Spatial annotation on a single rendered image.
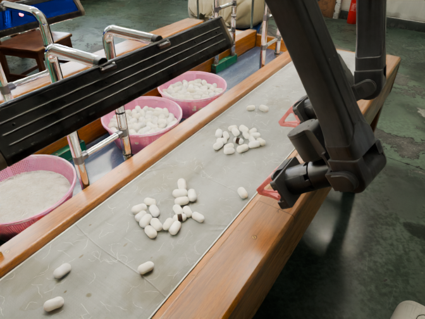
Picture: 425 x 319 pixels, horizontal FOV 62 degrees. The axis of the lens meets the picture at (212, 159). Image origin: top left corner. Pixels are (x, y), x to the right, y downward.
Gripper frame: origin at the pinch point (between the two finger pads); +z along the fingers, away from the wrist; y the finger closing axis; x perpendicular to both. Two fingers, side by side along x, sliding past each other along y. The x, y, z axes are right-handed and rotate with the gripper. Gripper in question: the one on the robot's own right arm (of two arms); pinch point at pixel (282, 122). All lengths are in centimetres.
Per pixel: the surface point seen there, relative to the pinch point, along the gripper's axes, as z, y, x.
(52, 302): 17, 65, 0
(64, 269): 20, 60, -3
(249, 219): 1.1, 28.2, 11.4
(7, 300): 25, 70, -4
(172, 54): -1.7, 24.7, -27.6
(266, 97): 22.8, -33.0, -4.2
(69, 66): 85, -8, -58
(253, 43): 56, -96, -27
